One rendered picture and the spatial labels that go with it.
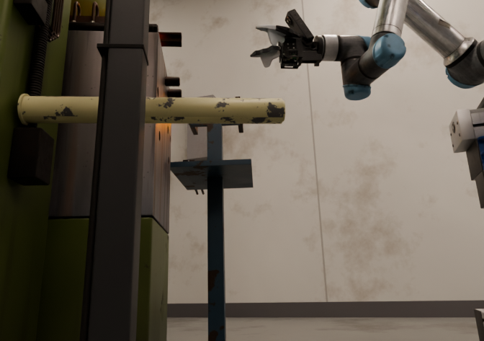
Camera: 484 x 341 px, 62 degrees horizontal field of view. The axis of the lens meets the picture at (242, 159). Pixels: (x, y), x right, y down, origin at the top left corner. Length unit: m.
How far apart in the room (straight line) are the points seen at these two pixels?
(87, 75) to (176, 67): 3.64
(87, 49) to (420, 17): 1.01
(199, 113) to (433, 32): 0.97
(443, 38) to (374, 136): 2.38
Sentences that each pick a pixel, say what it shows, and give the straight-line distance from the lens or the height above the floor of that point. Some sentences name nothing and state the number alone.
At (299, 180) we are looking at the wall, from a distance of 3.74.
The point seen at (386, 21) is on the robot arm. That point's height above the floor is 0.97.
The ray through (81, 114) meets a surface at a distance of 0.72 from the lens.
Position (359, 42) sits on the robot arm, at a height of 0.98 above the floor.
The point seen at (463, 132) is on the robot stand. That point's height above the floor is 0.71.
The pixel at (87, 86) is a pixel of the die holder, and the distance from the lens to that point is 1.00.
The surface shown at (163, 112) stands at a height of 0.61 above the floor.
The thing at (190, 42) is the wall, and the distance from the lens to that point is 4.70.
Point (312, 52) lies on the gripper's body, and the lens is 1.22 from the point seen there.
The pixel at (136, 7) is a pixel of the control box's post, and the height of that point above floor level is 0.66.
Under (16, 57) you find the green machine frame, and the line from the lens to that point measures 0.79.
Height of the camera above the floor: 0.34
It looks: 16 degrees up
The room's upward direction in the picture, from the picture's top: 2 degrees counter-clockwise
